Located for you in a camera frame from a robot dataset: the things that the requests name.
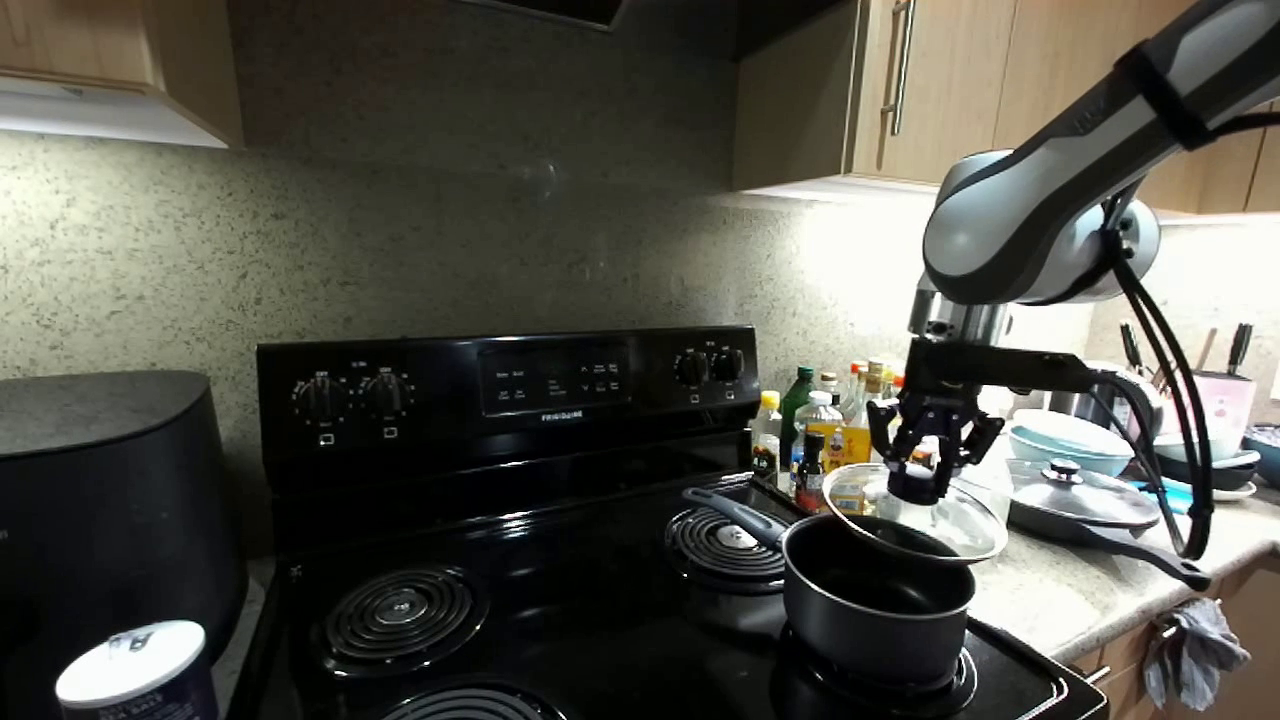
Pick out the under cabinet light strip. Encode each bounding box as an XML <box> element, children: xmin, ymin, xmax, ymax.
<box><xmin>728</xmin><ymin>174</ymin><xmax>1280</xmax><ymax>232</ymax></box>

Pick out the wooden cabinet with bar handle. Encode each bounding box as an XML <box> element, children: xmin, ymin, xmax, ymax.
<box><xmin>728</xmin><ymin>0</ymin><xmax>1280</xmax><ymax>220</ymax></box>

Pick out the grey hanging towel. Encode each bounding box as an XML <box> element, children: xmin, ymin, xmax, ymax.
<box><xmin>1134</xmin><ymin>593</ymin><xmax>1257</xmax><ymax>716</ymax></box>

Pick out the dark stacked bowl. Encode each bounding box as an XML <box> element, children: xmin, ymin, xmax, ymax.
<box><xmin>1153</xmin><ymin>433</ymin><xmax>1265</xmax><ymax>508</ymax></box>

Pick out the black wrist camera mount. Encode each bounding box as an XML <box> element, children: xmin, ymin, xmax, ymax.
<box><xmin>901</xmin><ymin>337</ymin><xmax>1106</xmax><ymax>402</ymax></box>

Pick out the large pan lid with knob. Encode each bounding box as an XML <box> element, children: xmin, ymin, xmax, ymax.
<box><xmin>1003</xmin><ymin>458</ymin><xmax>1162</xmax><ymax>547</ymax></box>

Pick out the white knife block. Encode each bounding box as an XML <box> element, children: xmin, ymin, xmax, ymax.
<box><xmin>1189</xmin><ymin>319</ymin><xmax>1260</xmax><ymax>451</ymax></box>

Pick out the black electric stove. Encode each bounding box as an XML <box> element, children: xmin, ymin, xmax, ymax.
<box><xmin>227</xmin><ymin>325</ymin><xmax>1111</xmax><ymax>720</ymax></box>

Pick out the black cooking pot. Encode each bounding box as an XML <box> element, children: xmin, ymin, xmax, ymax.
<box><xmin>679</xmin><ymin>483</ymin><xmax>979</xmax><ymax>698</ymax></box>

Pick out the wooden cabinet beside hood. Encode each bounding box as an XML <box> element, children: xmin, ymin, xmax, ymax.
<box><xmin>0</xmin><ymin>0</ymin><xmax>247</xmax><ymax>151</ymax></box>

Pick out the glass pot lid black knob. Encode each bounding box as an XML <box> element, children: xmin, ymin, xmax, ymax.
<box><xmin>821</xmin><ymin>458</ymin><xmax>1017</xmax><ymax>570</ymax></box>

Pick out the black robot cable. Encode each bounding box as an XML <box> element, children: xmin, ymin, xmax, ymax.
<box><xmin>1099</xmin><ymin>104</ymin><xmax>1280</xmax><ymax>597</ymax></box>

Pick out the teal dish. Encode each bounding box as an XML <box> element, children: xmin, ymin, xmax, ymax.
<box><xmin>1003</xmin><ymin>405</ymin><xmax>1140</xmax><ymax>483</ymax></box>

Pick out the dark jar white lid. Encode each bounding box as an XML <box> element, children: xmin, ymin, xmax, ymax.
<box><xmin>48</xmin><ymin>612</ymin><xmax>225</xmax><ymax>720</ymax></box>

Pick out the black air fryer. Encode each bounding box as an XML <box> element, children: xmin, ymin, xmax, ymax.
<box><xmin>0</xmin><ymin>369</ymin><xmax>253</xmax><ymax>702</ymax></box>

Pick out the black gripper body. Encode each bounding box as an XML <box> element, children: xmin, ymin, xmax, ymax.
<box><xmin>865</xmin><ymin>390</ymin><xmax>1006</xmax><ymax>468</ymax></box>

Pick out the small yellow cap bottle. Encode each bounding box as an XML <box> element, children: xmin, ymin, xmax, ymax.
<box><xmin>745</xmin><ymin>390</ymin><xmax>786</xmax><ymax>494</ymax></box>

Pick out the green bottle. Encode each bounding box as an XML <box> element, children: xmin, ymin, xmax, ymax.
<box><xmin>774</xmin><ymin>363</ymin><xmax>821</xmax><ymax>471</ymax></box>

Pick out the yellow label bottle white cap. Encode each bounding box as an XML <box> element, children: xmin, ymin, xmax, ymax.
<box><xmin>791</xmin><ymin>390</ymin><xmax>847</xmax><ymax>516</ymax></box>

